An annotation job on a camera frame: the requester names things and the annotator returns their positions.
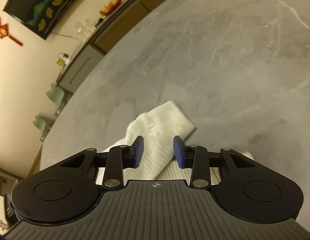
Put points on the green plastic child chair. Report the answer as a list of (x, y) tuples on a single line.
[(53, 95), (41, 122)]

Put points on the red knot wall decoration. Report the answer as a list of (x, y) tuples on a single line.
[(3, 31)]

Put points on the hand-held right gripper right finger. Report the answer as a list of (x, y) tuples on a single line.
[(178, 152)]

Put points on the grey TV cabinet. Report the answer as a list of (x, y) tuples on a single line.
[(79, 70)]

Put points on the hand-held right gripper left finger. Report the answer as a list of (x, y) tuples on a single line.
[(138, 152)]

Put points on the white pants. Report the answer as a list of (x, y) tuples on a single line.
[(165, 120)]

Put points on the red fruit bowl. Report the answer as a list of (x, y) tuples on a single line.
[(111, 6)]

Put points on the wall TV with patterned cover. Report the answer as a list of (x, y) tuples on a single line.
[(27, 0)]

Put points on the set of clear glasses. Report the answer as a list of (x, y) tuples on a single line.
[(82, 31)]

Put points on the black remote control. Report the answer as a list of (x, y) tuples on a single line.
[(98, 22)]

